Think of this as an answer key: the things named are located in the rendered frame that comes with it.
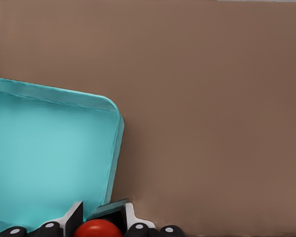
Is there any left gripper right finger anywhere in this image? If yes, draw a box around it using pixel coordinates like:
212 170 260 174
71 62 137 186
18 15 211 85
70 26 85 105
123 202 185 237

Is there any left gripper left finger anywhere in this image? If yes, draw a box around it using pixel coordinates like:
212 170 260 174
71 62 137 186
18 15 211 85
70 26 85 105
0 200 84 237

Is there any red button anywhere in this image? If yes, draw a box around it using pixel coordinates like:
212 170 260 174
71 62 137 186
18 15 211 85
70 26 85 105
73 198 129 237

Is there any blue storage box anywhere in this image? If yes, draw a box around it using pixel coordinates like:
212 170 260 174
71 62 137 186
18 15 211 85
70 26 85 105
0 76 125 235

